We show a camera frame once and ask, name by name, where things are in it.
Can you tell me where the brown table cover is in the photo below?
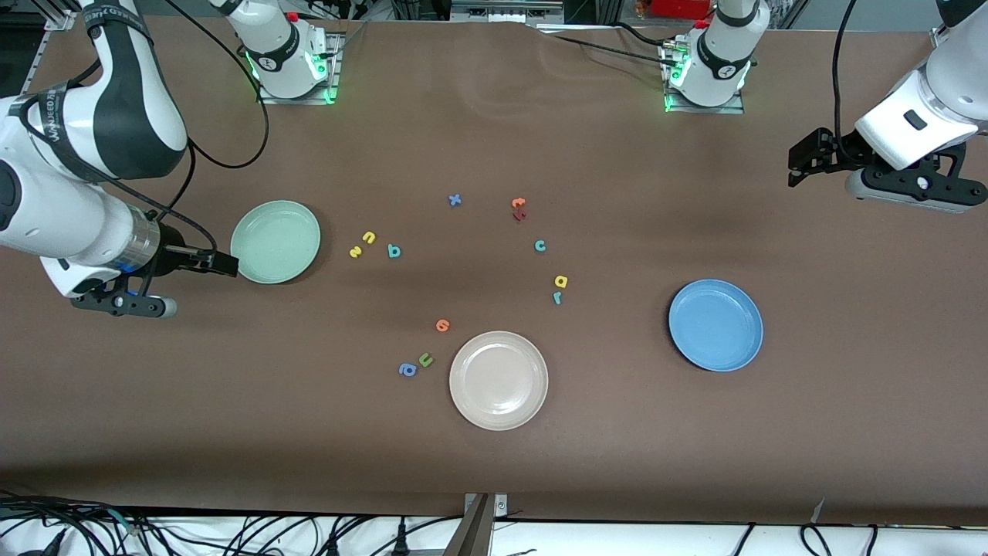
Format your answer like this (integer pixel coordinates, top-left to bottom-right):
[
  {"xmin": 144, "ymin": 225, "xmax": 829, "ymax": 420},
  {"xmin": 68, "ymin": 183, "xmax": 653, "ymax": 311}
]
[{"xmin": 0, "ymin": 14, "xmax": 988, "ymax": 527}]

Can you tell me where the blue plate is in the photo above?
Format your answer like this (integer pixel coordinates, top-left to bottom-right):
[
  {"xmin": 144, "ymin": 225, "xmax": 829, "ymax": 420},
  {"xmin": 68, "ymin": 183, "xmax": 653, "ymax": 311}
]
[{"xmin": 668, "ymin": 279, "xmax": 765, "ymax": 373}]

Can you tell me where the black cable on table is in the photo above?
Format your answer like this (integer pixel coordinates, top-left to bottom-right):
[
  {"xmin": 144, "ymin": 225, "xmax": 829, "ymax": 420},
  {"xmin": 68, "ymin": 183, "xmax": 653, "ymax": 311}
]
[
  {"xmin": 614, "ymin": 22, "xmax": 684, "ymax": 47},
  {"xmin": 540, "ymin": 31, "xmax": 672, "ymax": 66}
]

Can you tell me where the black looped cable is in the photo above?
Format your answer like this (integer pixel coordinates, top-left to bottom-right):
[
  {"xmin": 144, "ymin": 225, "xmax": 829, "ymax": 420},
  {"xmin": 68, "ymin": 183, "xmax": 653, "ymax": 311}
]
[{"xmin": 799, "ymin": 524, "xmax": 881, "ymax": 556}]

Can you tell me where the aluminium profile bar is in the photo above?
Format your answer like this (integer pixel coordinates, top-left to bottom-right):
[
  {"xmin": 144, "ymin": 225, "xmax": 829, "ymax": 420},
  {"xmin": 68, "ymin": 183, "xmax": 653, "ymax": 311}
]
[{"xmin": 444, "ymin": 494, "xmax": 495, "ymax": 556}]

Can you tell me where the beige plate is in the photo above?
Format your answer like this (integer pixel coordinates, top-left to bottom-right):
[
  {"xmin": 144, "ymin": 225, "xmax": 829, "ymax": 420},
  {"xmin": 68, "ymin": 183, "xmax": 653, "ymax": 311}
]
[{"xmin": 448, "ymin": 331, "xmax": 550, "ymax": 432}]

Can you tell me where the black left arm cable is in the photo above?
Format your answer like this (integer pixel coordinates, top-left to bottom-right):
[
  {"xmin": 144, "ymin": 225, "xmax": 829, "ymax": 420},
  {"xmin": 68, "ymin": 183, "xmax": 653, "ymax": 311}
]
[{"xmin": 831, "ymin": 0, "xmax": 859, "ymax": 159}]

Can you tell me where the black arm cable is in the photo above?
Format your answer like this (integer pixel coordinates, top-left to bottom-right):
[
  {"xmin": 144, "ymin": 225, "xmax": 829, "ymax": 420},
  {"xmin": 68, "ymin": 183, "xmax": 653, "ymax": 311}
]
[
  {"xmin": 831, "ymin": 0, "xmax": 859, "ymax": 159},
  {"xmin": 162, "ymin": 0, "xmax": 271, "ymax": 252}
]

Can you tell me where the grey box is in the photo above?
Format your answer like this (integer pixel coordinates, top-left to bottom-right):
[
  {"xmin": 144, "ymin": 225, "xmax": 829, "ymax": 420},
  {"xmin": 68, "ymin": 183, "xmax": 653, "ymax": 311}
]
[{"xmin": 450, "ymin": 0, "xmax": 566, "ymax": 24}]

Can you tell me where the small metal bracket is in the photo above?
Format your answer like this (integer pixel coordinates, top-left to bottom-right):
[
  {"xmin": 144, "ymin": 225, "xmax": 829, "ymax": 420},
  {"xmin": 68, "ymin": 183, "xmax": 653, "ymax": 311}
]
[{"xmin": 463, "ymin": 493, "xmax": 509, "ymax": 518}]

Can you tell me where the light green plate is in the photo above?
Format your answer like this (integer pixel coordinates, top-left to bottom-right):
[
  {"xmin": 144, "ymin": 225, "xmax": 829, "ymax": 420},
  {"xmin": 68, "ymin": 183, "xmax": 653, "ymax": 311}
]
[{"xmin": 230, "ymin": 200, "xmax": 322, "ymax": 285}]

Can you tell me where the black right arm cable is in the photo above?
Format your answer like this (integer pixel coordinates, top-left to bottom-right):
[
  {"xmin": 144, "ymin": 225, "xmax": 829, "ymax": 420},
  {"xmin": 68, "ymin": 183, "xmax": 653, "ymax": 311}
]
[{"xmin": 162, "ymin": 0, "xmax": 271, "ymax": 252}]

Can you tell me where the red box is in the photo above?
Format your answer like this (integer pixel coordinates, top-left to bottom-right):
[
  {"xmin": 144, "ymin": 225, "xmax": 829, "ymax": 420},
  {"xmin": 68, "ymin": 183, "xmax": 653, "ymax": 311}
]
[{"xmin": 648, "ymin": 0, "xmax": 712, "ymax": 20}]

